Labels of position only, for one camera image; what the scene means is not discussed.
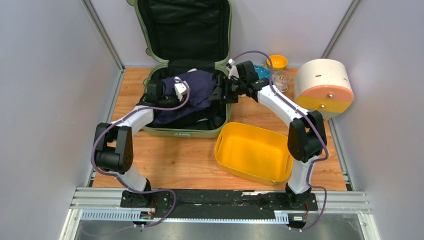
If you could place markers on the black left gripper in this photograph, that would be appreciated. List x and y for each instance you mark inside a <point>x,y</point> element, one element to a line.
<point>177,100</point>

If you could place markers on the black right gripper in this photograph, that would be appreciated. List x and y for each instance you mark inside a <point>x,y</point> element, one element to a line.
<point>223,82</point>

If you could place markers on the navy blue garment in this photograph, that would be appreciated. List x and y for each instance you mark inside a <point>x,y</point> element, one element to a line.
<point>201,84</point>

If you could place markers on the green hard-shell suitcase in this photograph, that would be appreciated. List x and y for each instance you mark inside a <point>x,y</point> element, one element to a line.
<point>182,35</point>

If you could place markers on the yellow plastic basin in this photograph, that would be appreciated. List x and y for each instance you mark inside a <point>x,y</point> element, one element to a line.
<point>253,153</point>

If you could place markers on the black garment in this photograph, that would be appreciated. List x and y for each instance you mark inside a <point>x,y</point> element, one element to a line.
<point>208,119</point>

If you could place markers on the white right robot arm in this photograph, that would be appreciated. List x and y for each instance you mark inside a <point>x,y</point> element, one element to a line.
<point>306,139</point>

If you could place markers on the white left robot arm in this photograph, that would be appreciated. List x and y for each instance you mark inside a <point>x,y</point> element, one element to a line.
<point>112,153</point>

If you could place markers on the white garment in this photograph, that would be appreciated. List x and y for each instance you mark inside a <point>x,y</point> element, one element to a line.
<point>192,70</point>

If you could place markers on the blue polka dot plate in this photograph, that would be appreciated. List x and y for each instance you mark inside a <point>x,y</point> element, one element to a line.
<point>262,71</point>

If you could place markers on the clear drinking glass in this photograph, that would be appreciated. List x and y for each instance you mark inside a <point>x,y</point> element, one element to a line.
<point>281,79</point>

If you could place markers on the small yellow bowl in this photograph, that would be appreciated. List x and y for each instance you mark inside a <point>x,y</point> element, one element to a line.
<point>277,62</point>

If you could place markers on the white and orange drawer cabinet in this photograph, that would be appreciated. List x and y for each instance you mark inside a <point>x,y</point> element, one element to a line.
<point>323,85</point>

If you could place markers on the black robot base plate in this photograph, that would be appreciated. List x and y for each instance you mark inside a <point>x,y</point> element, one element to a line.
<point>216,204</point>

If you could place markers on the aluminium frame rail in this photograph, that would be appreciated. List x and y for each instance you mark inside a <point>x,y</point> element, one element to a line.
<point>101,203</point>

